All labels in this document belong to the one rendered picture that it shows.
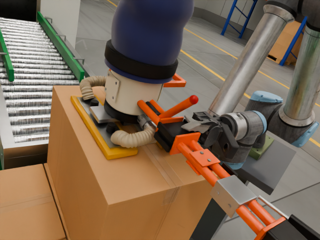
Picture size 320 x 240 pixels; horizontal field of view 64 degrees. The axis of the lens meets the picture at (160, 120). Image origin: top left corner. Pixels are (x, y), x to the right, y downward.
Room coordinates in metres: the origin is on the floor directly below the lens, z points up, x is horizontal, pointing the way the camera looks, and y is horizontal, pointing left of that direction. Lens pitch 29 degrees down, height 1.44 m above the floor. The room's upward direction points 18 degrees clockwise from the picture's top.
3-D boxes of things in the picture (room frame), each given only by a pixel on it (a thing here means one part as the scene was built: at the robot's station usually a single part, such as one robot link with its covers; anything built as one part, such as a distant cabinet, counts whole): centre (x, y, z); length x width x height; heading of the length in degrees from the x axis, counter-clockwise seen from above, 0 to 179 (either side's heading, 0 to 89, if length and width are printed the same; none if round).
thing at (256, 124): (0.80, -0.28, 1.07); 0.12 x 0.09 x 0.10; 133
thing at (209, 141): (0.69, -0.16, 1.07); 0.12 x 0.09 x 0.08; 133
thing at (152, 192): (0.77, 0.09, 0.74); 0.60 x 0.40 x 0.40; 40
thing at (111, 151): (0.71, 0.18, 0.97); 0.34 x 0.10 x 0.05; 43
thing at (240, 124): (0.74, -0.22, 1.08); 0.09 x 0.05 x 0.10; 43
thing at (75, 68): (2.36, 1.16, 0.60); 1.60 x 0.11 x 0.09; 41
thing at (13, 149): (1.04, 0.35, 0.58); 0.70 x 0.03 x 0.06; 131
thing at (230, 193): (0.44, -0.20, 1.07); 0.07 x 0.07 x 0.04; 43
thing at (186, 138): (0.59, -0.06, 1.07); 0.10 x 0.08 x 0.06; 133
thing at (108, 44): (0.78, 0.11, 1.19); 0.23 x 0.23 x 0.04
